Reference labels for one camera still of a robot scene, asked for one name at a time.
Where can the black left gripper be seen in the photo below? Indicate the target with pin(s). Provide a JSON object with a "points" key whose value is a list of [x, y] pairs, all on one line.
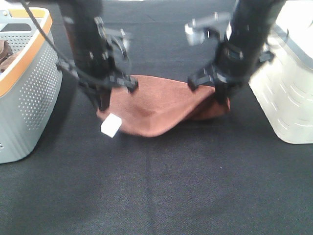
{"points": [[93, 48]]}

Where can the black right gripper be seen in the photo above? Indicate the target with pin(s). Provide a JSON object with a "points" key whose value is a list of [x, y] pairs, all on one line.
{"points": [[228, 71]]}

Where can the brown towel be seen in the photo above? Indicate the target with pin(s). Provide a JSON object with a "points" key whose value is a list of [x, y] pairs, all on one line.
{"points": [[160, 104]]}

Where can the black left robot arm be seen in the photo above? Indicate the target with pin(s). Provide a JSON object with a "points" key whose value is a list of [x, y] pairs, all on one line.
{"points": [[71, 10]]}

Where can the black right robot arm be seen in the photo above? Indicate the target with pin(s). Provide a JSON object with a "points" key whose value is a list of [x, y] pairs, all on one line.
{"points": [[241, 36]]}

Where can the white towel label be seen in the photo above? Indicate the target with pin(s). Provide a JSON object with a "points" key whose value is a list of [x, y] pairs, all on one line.
{"points": [[111, 125]]}

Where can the white plastic basket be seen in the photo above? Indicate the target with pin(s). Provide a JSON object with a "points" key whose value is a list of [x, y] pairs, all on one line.
{"points": [[284, 86]]}

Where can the grey perforated laundry basket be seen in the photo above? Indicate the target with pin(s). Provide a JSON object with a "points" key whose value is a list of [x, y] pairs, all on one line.
{"points": [[29, 86]]}

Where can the brown towels in basket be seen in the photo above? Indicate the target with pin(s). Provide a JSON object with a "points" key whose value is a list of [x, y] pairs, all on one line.
{"points": [[6, 55]]}

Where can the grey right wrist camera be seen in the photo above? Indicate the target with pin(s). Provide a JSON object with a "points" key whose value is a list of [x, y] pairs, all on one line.
{"points": [[210, 27]]}

